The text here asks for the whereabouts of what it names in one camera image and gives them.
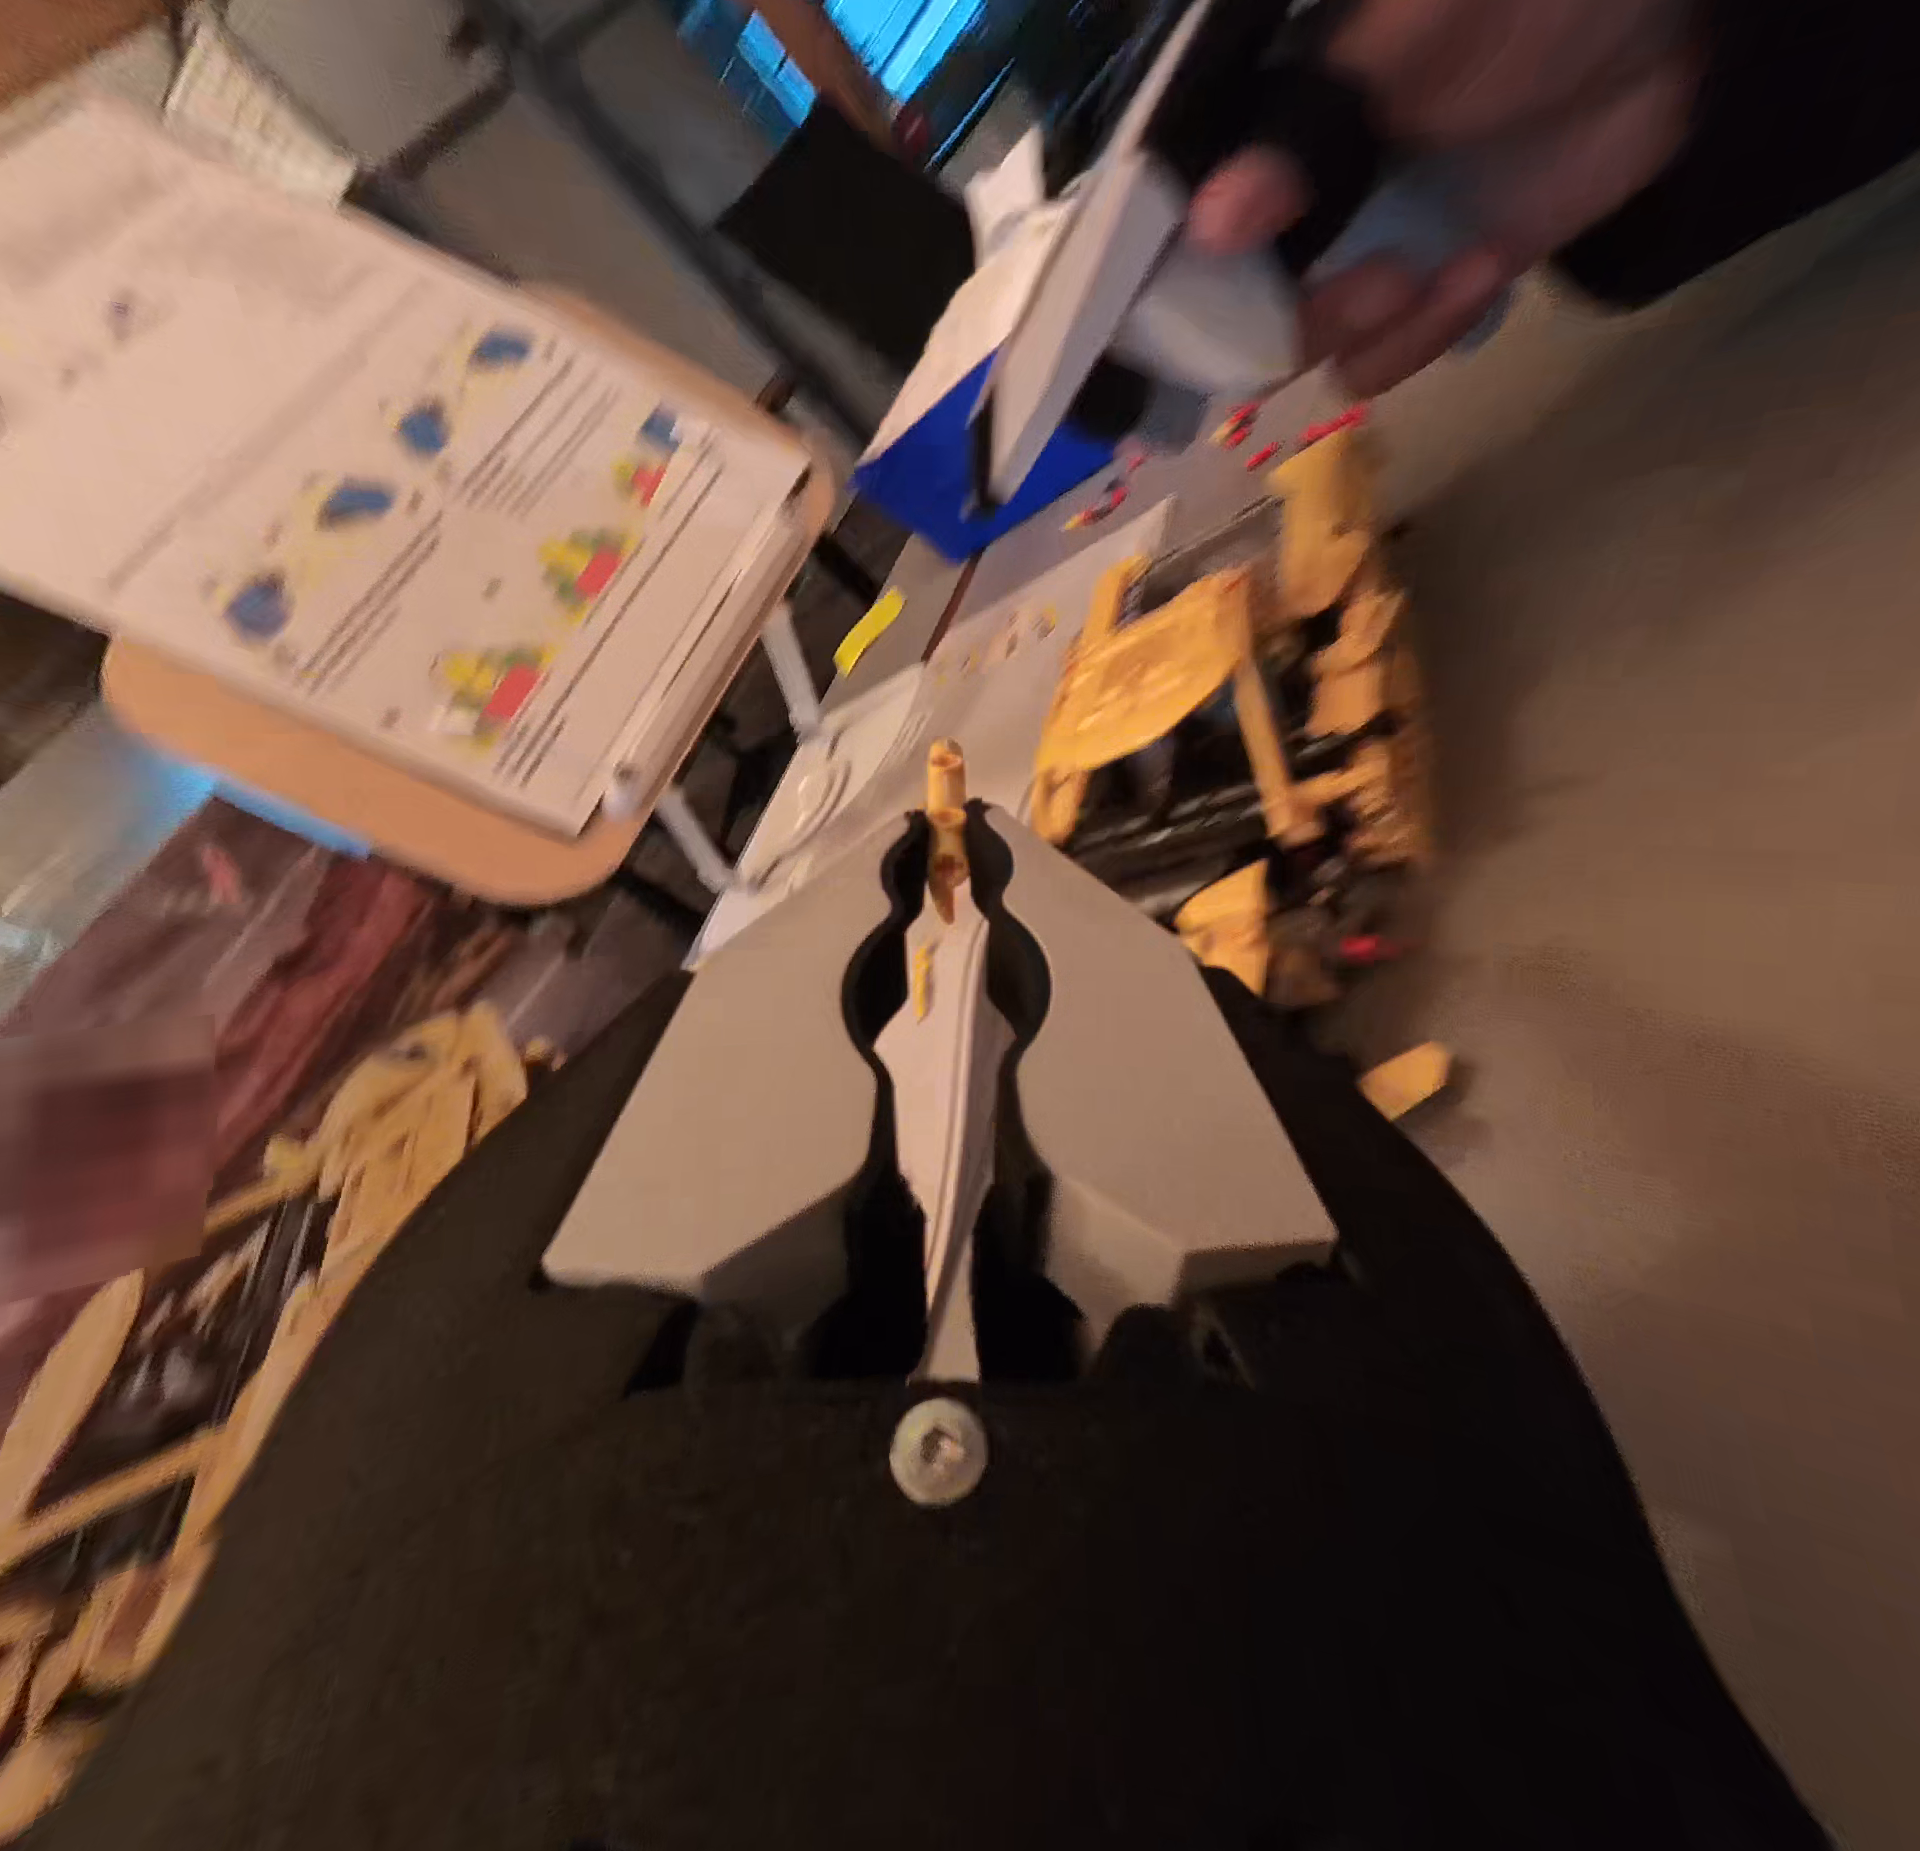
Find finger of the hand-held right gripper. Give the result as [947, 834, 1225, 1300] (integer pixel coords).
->
[975, 0, 1231, 515]

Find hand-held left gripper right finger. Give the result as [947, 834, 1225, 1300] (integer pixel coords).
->
[967, 797, 1340, 1380]

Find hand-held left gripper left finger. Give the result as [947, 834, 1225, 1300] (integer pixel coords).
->
[540, 808, 932, 1380]

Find yellow brick piece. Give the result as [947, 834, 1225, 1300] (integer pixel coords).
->
[1359, 1040, 1457, 1121]

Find yellow brick toy car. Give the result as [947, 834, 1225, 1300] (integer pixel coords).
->
[1027, 426, 1435, 1004]

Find yellow axle connector brick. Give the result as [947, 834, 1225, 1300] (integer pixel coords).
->
[921, 740, 972, 926]

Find grey desk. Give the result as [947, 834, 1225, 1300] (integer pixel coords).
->
[697, 157, 1920, 1851]

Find person's right hand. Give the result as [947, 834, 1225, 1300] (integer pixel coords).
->
[1187, 0, 1709, 401]

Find crumpled white paper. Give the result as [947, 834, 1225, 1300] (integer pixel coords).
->
[898, 129, 1058, 434]

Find scattered small coloured pins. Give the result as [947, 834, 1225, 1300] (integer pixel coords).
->
[1064, 399, 1374, 532]

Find blue storage bin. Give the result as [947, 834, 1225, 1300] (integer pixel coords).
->
[853, 351, 1119, 561]

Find white folding stand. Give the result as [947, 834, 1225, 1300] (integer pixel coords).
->
[659, 606, 935, 968]

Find dark toy car box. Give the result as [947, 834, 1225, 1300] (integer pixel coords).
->
[0, 802, 693, 1838]

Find clipboard with printed sheet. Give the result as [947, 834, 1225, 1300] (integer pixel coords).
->
[0, 96, 834, 907]

